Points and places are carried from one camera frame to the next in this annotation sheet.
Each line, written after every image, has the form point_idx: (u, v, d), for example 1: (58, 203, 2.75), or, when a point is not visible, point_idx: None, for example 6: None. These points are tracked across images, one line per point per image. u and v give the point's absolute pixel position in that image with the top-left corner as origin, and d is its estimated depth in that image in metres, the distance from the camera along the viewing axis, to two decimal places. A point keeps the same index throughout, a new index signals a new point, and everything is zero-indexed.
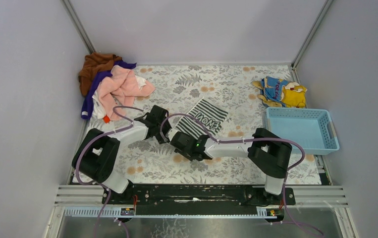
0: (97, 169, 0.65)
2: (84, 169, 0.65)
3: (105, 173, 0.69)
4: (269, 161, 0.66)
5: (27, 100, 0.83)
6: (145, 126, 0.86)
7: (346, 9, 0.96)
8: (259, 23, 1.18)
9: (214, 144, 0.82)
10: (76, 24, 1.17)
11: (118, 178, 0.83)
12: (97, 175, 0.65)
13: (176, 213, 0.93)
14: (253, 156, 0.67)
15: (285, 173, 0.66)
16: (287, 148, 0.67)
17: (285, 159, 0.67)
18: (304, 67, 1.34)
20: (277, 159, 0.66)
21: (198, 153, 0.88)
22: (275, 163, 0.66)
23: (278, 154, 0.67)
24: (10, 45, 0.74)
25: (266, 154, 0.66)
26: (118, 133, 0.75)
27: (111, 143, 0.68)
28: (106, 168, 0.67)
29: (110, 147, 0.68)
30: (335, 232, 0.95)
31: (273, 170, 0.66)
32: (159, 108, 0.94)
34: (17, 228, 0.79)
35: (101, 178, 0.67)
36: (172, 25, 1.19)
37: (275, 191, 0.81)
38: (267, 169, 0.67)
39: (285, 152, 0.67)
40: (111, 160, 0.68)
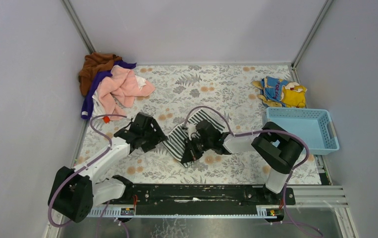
0: (74, 210, 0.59)
2: (62, 209, 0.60)
3: (85, 209, 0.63)
4: (275, 152, 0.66)
5: (27, 100, 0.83)
6: (126, 143, 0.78)
7: (346, 9, 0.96)
8: (259, 23, 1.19)
9: (231, 138, 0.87)
10: (76, 24, 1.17)
11: (112, 189, 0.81)
12: (74, 216, 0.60)
13: (176, 213, 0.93)
14: (257, 146, 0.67)
15: (289, 168, 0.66)
16: (296, 145, 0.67)
17: (293, 155, 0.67)
18: (304, 67, 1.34)
20: (283, 153, 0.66)
21: (219, 148, 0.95)
22: (282, 156, 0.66)
23: (287, 149, 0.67)
24: (10, 44, 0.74)
25: (272, 146, 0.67)
26: (90, 167, 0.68)
27: (82, 184, 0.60)
28: (83, 206, 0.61)
29: (81, 188, 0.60)
30: (335, 232, 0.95)
31: (280, 163, 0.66)
32: (142, 116, 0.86)
34: (17, 228, 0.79)
35: (79, 216, 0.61)
36: (172, 25, 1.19)
37: (274, 189, 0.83)
38: (272, 161, 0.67)
39: (294, 149, 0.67)
40: (87, 198, 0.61)
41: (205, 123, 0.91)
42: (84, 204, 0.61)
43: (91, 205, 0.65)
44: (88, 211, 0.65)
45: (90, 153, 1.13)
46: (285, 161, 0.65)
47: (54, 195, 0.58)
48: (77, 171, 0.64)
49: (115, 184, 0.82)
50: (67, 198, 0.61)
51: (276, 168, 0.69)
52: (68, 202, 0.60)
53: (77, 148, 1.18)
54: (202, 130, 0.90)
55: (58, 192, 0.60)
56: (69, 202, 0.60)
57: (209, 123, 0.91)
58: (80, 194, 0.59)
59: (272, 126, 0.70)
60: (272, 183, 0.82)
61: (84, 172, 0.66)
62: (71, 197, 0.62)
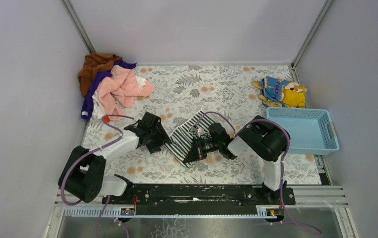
0: (84, 190, 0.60)
2: (73, 190, 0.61)
3: (95, 192, 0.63)
4: (256, 139, 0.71)
5: (27, 100, 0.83)
6: (135, 135, 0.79)
7: (346, 10, 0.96)
8: (259, 23, 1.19)
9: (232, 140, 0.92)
10: (76, 24, 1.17)
11: (115, 183, 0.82)
12: (84, 196, 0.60)
13: (176, 213, 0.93)
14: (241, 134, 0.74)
15: (272, 154, 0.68)
16: (280, 133, 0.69)
17: (278, 143, 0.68)
18: (304, 67, 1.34)
20: (265, 139, 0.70)
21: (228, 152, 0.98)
22: (265, 143, 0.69)
23: (272, 138, 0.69)
24: (9, 44, 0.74)
25: (254, 133, 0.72)
26: (105, 148, 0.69)
27: (97, 161, 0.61)
28: (93, 187, 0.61)
29: (95, 166, 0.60)
30: (335, 232, 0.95)
31: (262, 149, 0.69)
32: (151, 115, 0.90)
34: (17, 229, 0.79)
35: (89, 197, 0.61)
36: (172, 25, 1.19)
37: (272, 186, 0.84)
38: (255, 148, 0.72)
39: (278, 137, 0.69)
40: (98, 178, 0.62)
41: (218, 126, 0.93)
42: (95, 184, 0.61)
43: (101, 188, 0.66)
44: (96, 195, 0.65)
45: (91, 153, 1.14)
46: (266, 147, 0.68)
47: (69, 171, 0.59)
48: (92, 150, 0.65)
49: (118, 179, 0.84)
50: (78, 178, 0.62)
51: (262, 155, 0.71)
52: (80, 182, 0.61)
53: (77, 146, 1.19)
54: (214, 133, 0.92)
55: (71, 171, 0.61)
56: (80, 182, 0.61)
57: (223, 128, 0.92)
58: (93, 172, 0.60)
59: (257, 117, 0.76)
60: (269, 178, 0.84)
61: (98, 152, 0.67)
62: (82, 177, 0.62)
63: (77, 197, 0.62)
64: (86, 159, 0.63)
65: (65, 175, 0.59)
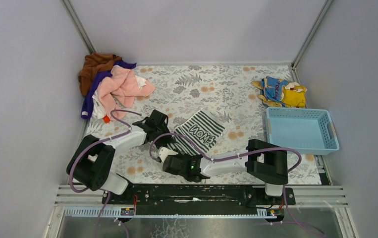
0: (92, 177, 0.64)
2: (80, 176, 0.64)
3: (100, 180, 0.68)
4: (270, 171, 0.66)
5: (27, 100, 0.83)
6: (143, 131, 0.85)
7: (346, 9, 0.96)
8: (259, 23, 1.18)
9: (209, 163, 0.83)
10: (76, 24, 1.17)
11: (117, 181, 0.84)
12: (91, 182, 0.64)
13: (176, 213, 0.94)
14: (253, 172, 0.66)
15: (285, 180, 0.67)
16: (282, 155, 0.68)
17: (283, 166, 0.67)
18: (304, 67, 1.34)
20: (276, 169, 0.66)
21: (195, 176, 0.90)
22: (275, 172, 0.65)
23: (276, 163, 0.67)
24: (9, 44, 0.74)
25: (265, 166, 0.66)
26: (113, 140, 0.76)
27: (106, 151, 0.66)
28: (101, 175, 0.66)
29: (105, 155, 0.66)
30: (335, 232, 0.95)
31: (275, 179, 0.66)
32: (158, 113, 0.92)
34: (17, 229, 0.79)
35: (96, 184, 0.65)
36: (172, 25, 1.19)
37: (274, 193, 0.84)
38: (268, 179, 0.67)
39: (282, 160, 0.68)
40: (106, 167, 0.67)
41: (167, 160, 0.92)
42: (103, 172, 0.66)
43: (106, 178, 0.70)
44: (101, 184, 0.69)
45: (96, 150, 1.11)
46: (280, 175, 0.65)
47: (79, 157, 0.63)
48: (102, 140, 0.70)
49: (120, 178, 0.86)
50: (85, 166, 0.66)
51: (274, 182, 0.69)
52: (87, 169, 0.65)
53: (78, 143, 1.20)
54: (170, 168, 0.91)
55: (79, 160, 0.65)
56: (88, 169, 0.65)
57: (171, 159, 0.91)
58: (103, 160, 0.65)
59: (256, 145, 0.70)
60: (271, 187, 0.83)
61: (108, 142, 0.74)
62: (89, 166, 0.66)
63: (83, 184, 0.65)
64: (94, 148, 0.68)
65: (74, 164, 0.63)
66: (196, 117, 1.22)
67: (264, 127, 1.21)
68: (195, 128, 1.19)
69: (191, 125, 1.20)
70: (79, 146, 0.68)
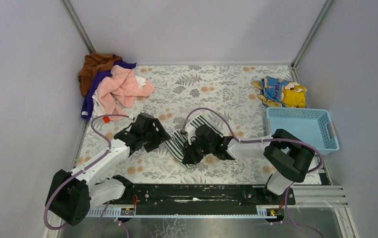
0: (70, 214, 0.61)
2: (58, 211, 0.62)
3: (82, 212, 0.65)
4: (287, 161, 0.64)
5: (27, 100, 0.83)
6: (125, 146, 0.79)
7: (346, 10, 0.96)
8: (259, 23, 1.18)
9: (236, 144, 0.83)
10: (76, 24, 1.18)
11: (112, 188, 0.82)
12: (71, 219, 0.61)
13: (176, 213, 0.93)
14: (270, 155, 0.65)
15: (300, 177, 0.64)
16: (307, 152, 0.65)
17: (304, 163, 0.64)
18: (304, 67, 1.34)
20: (296, 162, 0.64)
21: (222, 153, 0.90)
22: (293, 165, 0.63)
23: (297, 157, 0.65)
24: (10, 44, 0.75)
25: (285, 155, 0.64)
26: (87, 171, 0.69)
27: (78, 188, 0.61)
28: (80, 209, 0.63)
29: (77, 193, 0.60)
30: (334, 232, 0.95)
31: (290, 171, 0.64)
32: (143, 118, 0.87)
34: (17, 229, 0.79)
35: (76, 219, 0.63)
36: (172, 24, 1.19)
37: (277, 191, 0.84)
38: (283, 170, 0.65)
39: (306, 156, 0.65)
40: (83, 202, 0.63)
41: (204, 128, 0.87)
42: (81, 208, 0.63)
43: (89, 207, 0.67)
44: (85, 214, 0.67)
45: (91, 153, 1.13)
46: (298, 170, 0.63)
47: (51, 198, 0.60)
48: (74, 175, 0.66)
49: (114, 185, 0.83)
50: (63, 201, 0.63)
51: (288, 176, 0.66)
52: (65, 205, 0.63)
53: (77, 148, 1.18)
54: (202, 136, 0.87)
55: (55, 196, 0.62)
56: (65, 205, 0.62)
57: (210, 129, 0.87)
58: (76, 198, 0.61)
59: (283, 134, 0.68)
60: (272, 185, 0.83)
61: (81, 175, 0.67)
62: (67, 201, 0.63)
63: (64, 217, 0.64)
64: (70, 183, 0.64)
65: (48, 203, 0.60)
66: (195, 121, 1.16)
67: (264, 127, 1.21)
68: None
69: None
70: (53, 181, 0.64)
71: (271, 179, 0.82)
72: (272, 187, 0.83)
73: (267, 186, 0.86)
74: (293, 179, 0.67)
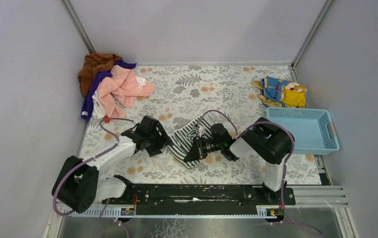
0: (77, 201, 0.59)
2: (65, 199, 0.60)
3: (87, 201, 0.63)
4: (261, 142, 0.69)
5: (27, 100, 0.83)
6: (133, 142, 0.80)
7: (346, 10, 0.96)
8: (259, 23, 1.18)
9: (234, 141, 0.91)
10: (76, 24, 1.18)
11: (113, 184, 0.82)
12: (77, 206, 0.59)
13: (176, 213, 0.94)
14: (245, 137, 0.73)
15: (276, 157, 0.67)
16: (284, 136, 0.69)
17: (281, 145, 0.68)
18: (304, 67, 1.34)
20: (270, 143, 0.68)
21: (229, 154, 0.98)
22: (268, 146, 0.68)
23: (274, 140, 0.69)
24: (10, 45, 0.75)
25: (258, 136, 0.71)
26: (98, 158, 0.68)
27: (89, 173, 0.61)
28: (86, 197, 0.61)
29: (88, 178, 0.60)
30: (334, 232, 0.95)
31: (265, 151, 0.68)
32: (149, 119, 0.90)
34: (17, 228, 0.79)
35: (81, 207, 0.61)
36: (172, 25, 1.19)
37: (272, 186, 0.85)
38: (261, 152, 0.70)
39: (282, 139, 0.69)
40: (91, 189, 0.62)
41: (221, 127, 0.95)
42: (89, 195, 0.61)
43: (94, 198, 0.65)
44: (89, 205, 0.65)
45: (91, 153, 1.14)
46: (272, 150, 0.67)
47: (61, 182, 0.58)
48: (86, 161, 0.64)
49: (116, 182, 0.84)
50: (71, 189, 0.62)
51: (268, 159, 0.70)
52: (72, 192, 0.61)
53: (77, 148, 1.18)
54: (217, 134, 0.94)
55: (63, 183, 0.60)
56: (72, 192, 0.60)
57: (225, 129, 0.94)
58: (85, 184, 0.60)
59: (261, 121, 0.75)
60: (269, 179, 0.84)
61: (92, 162, 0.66)
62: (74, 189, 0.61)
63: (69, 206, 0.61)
64: (79, 169, 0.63)
65: (57, 188, 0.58)
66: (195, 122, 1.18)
67: None
68: (193, 133, 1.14)
69: (189, 130, 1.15)
70: (62, 168, 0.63)
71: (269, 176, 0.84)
72: (268, 181, 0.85)
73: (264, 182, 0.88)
74: (274, 162, 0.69)
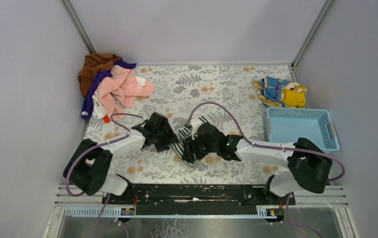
0: (88, 182, 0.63)
2: (76, 180, 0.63)
3: (97, 185, 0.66)
4: (310, 173, 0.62)
5: (27, 99, 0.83)
6: (141, 135, 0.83)
7: (346, 10, 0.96)
8: (259, 23, 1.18)
9: (247, 147, 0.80)
10: (76, 24, 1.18)
11: (116, 182, 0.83)
12: (88, 187, 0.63)
13: (176, 213, 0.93)
14: (294, 167, 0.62)
15: (321, 189, 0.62)
16: (327, 164, 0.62)
17: (325, 175, 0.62)
18: (304, 67, 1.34)
20: (317, 174, 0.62)
21: (228, 153, 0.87)
22: (315, 177, 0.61)
23: (320, 169, 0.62)
24: (10, 45, 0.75)
25: (308, 168, 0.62)
26: (111, 144, 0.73)
27: (103, 155, 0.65)
28: (98, 179, 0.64)
29: (102, 161, 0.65)
30: (335, 232, 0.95)
31: (311, 183, 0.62)
32: (158, 115, 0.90)
34: (17, 229, 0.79)
35: (91, 190, 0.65)
36: (172, 25, 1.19)
37: (279, 193, 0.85)
38: (303, 181, 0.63)
39: (326, 167, 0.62)
40: (103, 172, 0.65)
41: (208, 127, 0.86)
42: (99, 178, 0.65)
43: (104, 182, 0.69)
44: (98, 188, 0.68)
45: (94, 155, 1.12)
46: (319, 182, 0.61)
47: (76, 161, 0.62)
48: (100, 144, 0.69)
49: (119, 179, 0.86)
50: (81, 170, 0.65)
51: (305, 187, 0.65)
52: (84, 173, 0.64)
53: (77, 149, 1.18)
54: (206, 134, 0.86)
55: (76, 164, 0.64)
56: (84, 175, 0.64)
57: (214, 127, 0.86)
58: (98, 166, 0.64)
59: (305, 144, 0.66)
60: (277, 187, 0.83)
61: (106, 146, 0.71)
62: (85, 171, 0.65)
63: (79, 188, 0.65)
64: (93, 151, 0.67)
65: (70, 169, 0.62)
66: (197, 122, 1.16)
67: (264, 127, 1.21)
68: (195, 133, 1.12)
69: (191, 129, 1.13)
70: (76, 149, 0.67)
71: (276, 182, 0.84)
72: (276, 189, 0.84)
73: (269, 188, 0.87)
74: (310, 190, 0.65)
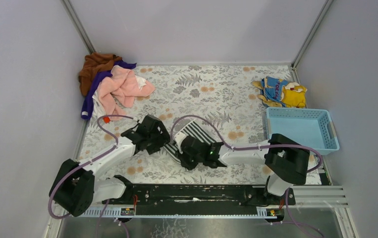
0: (73, 205, 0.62)
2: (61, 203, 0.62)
3: (83, 205, 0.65)
4: (288, 167, 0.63)
5: (27, 99, 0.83)
6: (132, 144, 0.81)
7: (346, 10, 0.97)
8: (259, 23, 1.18)
9: (228, 151, 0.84)
10: (76, 24, 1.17)
11: (113, 187, 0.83)
12: (73, 210, 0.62)
13: (176, 213, 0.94)
14: (271, 164, 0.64)
15: (302, 179, 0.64)
16: (304, 153, 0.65)
17: (303, 165, 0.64)
18: (304, 67, 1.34)
20: (296, 166, 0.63)
21: (212, 162, 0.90)
22: (293, 169, 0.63)
23: (296, 161, 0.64)
24: (10, 44, 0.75)
25: (285, 162, 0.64)
26: (95, 162, 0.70)
27: (85, 178, 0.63)
28: (82, 201, 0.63)
29: (84, 183, 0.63)
30: (334, 232, 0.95)
31: (291, 175, 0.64)
32: (151, 119, 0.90)
34: (17, 229, 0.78)
35: (78, 210, 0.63)
36: (172, 25, 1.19)
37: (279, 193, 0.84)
38: (282, 174, 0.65)
39: (303, 158, 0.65)
40: (87, 194, 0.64)
41: (189, 140, 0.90)
42: (84, 199, 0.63)
43: (90, 201, 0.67)
44: (86, 207, 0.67)
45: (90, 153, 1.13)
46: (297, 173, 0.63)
47: (56, 188, 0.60)
48: (81, 165, 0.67)
49: (115, 183, 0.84)
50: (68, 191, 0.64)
51: (289, 179, 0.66)
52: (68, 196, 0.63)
53: (77, 148, 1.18)
54: (188, 147, 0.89)
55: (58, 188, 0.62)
56: (68, 197, 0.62)
57: (194, 139, 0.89)
58: (81, 189, 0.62)
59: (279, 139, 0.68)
60: (274, 187, 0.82)
61: (88, 166, 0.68)
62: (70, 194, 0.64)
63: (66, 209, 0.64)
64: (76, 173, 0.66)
65: (53, 194, 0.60)
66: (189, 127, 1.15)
67: (264, 127, 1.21)
68: None
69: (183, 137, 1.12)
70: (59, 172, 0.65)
71: (272, 181, 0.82)
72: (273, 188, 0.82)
73: (268, 189, 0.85)
74: (293, 182, 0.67)
